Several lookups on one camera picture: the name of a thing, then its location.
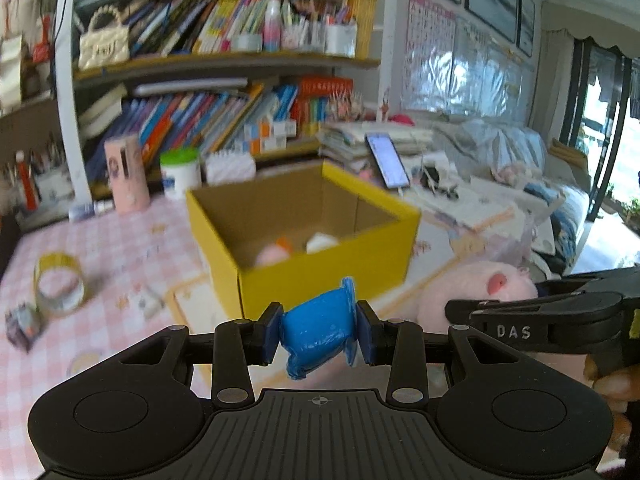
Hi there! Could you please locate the yellow tape roll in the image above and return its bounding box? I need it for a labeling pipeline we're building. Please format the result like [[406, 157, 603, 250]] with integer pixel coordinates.
[[32, 252, 88, 318]]

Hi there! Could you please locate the yellow cardboard box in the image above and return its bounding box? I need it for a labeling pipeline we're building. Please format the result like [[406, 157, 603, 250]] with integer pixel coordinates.
[[186, 162, 421, 320]]

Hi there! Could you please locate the white pen holder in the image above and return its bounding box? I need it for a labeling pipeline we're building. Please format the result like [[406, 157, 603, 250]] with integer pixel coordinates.
[[14, 165, 75, 216]]

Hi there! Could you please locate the cream quilted handbag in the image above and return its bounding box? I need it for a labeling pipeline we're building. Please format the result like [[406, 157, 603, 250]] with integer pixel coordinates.
[[78, 6, 130, 70]]

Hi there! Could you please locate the pink pig plush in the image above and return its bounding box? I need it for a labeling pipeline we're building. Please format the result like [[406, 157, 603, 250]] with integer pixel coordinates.
[[415, 260, 591, 391]]

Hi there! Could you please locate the smartphone with lit screen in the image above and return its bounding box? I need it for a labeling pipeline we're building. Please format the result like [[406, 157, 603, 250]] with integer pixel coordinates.
[[364, 133, 410, 190]]

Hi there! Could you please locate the pink humidifier cylinder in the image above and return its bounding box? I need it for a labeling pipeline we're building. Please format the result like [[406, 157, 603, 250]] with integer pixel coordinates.
[[104, 133, 151, 214]]

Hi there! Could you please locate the row of colourful books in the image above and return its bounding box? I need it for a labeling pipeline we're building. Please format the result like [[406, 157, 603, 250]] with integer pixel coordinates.
[[78, 84, 298, 181]]

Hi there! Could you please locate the pink checked tablecloth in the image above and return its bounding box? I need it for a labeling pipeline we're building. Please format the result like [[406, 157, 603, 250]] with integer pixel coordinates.
[[0, 179, 557, 480]]

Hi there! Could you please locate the small white staples box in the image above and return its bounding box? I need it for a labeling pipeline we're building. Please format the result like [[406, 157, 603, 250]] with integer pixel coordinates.
[[136, 287, 164, 320]]

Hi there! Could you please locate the small spray bottle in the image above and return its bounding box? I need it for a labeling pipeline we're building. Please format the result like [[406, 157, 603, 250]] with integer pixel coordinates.
[[67, 200, 115, 222]]

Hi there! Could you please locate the pink chick plush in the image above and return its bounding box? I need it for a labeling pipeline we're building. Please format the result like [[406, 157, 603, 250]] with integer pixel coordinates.
[[254, 237, 293, 268]]

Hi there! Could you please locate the white charger block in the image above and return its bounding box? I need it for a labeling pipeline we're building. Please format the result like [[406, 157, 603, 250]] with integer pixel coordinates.
[[306, 232, 340, 254]]

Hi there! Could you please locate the white quilted pouch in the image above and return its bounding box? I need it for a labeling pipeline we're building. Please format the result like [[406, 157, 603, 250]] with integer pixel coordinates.
[[205, 151, 257, 185]]

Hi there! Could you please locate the person right hand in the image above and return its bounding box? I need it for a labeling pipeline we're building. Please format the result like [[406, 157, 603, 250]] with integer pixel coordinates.
[[584, 356, 639, 452]]

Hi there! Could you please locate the blue plastic packet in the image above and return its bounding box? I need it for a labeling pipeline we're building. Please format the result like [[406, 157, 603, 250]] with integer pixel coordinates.
[[280, 278, 357, 380]]

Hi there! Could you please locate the white jar green lid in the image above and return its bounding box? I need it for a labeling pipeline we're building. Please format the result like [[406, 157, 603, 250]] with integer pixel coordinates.
[[160, 148, 202, 200]]

